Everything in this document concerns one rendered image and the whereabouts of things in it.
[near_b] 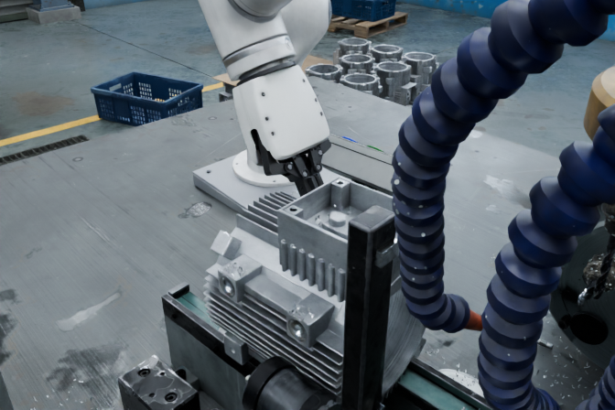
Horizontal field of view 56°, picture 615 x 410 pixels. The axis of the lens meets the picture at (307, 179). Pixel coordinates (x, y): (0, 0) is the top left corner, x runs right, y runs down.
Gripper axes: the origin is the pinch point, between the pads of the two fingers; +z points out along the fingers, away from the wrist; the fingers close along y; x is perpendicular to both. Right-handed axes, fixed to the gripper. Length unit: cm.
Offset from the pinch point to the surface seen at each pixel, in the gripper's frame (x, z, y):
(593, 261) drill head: 23.9, 17.2, -13.1
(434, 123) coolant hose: 41, -7, 30
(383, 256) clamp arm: 27.4, 1.1, 20.2
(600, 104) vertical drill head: 39.3, -3.4, 11.5
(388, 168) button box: -1.8, 2.5, -16.5
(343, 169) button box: -8.8, 0.7, -15.0
